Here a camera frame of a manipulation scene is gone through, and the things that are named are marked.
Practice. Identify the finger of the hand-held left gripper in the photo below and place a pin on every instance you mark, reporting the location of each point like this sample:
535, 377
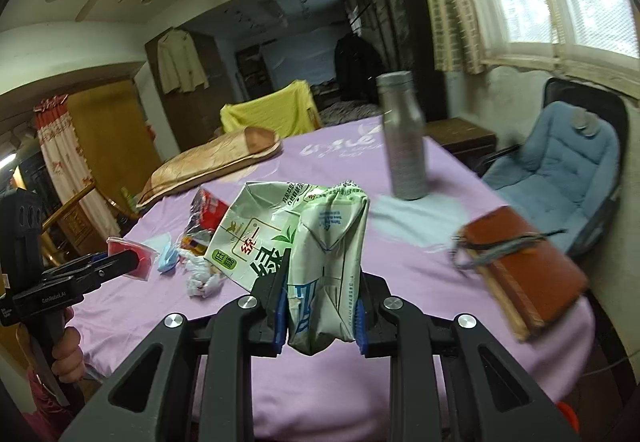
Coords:
105, 267

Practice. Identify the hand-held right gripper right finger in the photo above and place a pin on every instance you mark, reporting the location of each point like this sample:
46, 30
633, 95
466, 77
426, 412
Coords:
359, 322

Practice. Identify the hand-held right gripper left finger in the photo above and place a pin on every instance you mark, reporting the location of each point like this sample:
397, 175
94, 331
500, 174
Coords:
280, 317

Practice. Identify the red plastic cup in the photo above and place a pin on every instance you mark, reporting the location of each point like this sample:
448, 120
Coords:
142, 259

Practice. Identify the blue face mask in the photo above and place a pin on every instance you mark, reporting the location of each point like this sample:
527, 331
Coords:
167, 258

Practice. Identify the white milk carton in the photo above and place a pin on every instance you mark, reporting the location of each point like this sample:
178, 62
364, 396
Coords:
325, 262

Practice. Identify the green tea carton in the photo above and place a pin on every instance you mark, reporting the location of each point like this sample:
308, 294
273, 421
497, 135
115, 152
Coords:
250, 242

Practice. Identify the white plastic wrapper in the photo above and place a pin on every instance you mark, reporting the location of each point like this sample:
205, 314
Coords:
202, 277

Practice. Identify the red snack packet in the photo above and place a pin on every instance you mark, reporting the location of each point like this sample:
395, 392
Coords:
207, 212

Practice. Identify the person's left hand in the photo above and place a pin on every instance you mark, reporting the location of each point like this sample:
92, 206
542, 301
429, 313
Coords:
67, 357

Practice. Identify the red and white curtain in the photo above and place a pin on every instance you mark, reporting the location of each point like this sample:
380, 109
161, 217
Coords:
70, 161

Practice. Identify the light blue cloth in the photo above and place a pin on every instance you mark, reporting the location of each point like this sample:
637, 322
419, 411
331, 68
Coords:
420, 222

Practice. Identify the golden brown pillow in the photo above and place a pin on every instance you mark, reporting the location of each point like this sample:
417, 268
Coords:
210, 156

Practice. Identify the brown wallet with pink cloth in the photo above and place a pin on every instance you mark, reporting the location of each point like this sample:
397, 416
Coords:
525, 262

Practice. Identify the brown wooden wardrobe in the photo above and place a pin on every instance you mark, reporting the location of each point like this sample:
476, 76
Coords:
200, 116

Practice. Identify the silver metal bottle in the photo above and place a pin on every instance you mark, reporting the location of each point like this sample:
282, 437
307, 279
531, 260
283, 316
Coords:
405, 136

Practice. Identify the yellow cloth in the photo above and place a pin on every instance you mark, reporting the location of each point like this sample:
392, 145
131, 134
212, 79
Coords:
270, 109

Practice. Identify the small wooden table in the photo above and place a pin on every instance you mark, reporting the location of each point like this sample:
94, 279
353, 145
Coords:
460, 136

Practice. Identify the cream hanging jacket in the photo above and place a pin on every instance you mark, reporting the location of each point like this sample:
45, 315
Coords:
182, 61

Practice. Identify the blue seat cushion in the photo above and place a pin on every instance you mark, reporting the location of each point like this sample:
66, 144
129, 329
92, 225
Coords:
545, 161

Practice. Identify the black hanging jacket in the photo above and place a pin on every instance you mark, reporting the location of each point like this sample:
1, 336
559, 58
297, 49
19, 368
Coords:
357, 66

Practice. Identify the black office chair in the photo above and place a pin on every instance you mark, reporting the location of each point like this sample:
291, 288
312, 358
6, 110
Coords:
615, 171

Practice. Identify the tall dark cabinet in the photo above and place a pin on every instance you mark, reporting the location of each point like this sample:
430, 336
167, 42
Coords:
405, 21

